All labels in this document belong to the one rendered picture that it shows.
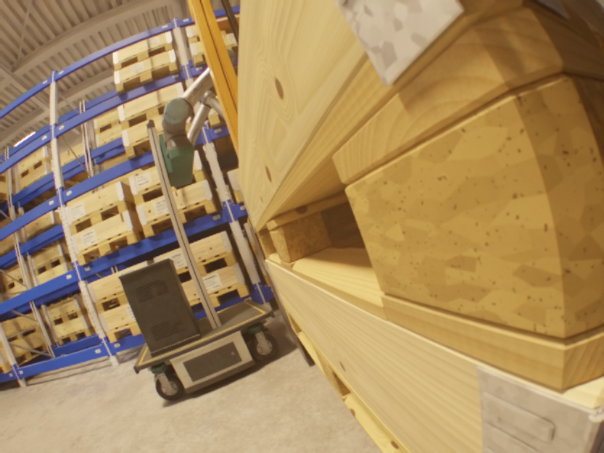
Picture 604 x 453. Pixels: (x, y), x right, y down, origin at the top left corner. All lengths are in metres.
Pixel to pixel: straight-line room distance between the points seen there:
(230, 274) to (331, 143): 2.66
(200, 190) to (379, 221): 2.75
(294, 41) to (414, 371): 0.24
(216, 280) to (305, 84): 2.68
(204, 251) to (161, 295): 1.20
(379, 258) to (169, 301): 1.59
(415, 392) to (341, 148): 0.18
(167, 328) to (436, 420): 1.63
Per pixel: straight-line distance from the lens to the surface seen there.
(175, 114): 1.72
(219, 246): 2.79
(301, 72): 0.20
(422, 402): 0.23
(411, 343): 0.19
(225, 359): 1.72
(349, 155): 0.16
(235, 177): 2.88
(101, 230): 3.19
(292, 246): 0.56
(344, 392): 0.68
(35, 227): 5.54
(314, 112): 0.19
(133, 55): 3.93
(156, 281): 1.71
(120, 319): 3.19
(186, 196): 2.88
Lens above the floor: 0.74
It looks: level
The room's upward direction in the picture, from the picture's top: 21 degrees counter-clockwise
